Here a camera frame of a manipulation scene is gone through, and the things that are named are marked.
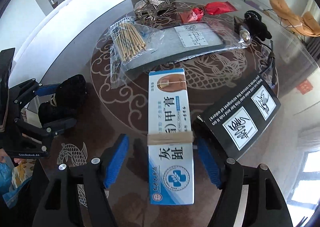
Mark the tan rubber band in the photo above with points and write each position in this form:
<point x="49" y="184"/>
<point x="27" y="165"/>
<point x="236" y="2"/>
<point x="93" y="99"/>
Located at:
<point x="170" y="138"/>

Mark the person's left hand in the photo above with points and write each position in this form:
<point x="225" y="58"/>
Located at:
<point x="3" y="159"/>

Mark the white partition board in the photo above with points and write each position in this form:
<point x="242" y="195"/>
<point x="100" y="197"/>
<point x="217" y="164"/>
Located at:
<point x="75" y="29"/>

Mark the red plastic packet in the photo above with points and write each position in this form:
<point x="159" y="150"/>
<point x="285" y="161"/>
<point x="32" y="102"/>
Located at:
<point x="200" y="13"/>

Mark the dark framed eyeglasses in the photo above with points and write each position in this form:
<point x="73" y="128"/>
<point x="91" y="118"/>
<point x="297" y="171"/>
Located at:
<point x="272" y="56"/>

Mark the white blue ointment box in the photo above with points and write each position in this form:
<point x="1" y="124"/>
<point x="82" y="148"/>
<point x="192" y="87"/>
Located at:
<point x="170" y="106"/>

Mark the clear claw hair clip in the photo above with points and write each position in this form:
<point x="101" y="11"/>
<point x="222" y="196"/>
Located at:
<point x="146" y="16"/>

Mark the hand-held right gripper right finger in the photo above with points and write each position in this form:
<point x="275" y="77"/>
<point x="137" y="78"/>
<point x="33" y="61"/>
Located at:
<point x="210" y="164"/>

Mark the clear bag of toothpicks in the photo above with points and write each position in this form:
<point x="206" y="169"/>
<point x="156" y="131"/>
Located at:
<point x="127" y="39"/>

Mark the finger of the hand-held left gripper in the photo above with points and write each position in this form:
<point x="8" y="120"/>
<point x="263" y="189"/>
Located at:
<point x="62" y="123"/>
<point x="47" y="90"/>

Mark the floral patterned clothing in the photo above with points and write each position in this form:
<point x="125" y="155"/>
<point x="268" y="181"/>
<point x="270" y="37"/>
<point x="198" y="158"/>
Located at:
<point x="17" y="179"/>

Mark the black box white calligraphy labels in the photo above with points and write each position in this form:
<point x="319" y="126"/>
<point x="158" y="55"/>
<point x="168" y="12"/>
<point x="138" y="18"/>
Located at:
<point x="225" y="106"/>

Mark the rhinestone bow hair clip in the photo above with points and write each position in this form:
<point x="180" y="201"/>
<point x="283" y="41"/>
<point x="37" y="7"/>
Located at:
<point x="152" y="0"/>

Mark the patterned glass desktop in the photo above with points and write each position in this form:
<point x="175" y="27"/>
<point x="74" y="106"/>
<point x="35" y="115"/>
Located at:
<point x="120" y="106"/>

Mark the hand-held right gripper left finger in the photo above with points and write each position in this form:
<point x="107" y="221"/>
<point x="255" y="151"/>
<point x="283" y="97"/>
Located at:
<point x="116" y="164"/>

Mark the phone case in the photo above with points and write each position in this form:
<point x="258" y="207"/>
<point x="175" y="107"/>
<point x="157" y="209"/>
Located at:
<point x="170" y="46"/>

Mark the silver flashlight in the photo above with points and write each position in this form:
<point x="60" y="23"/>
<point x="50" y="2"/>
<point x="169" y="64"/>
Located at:
<point x="243" y="34"/>

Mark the orange lounge chair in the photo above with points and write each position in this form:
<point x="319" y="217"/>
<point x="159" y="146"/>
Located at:
<point x="290" y="14"/>

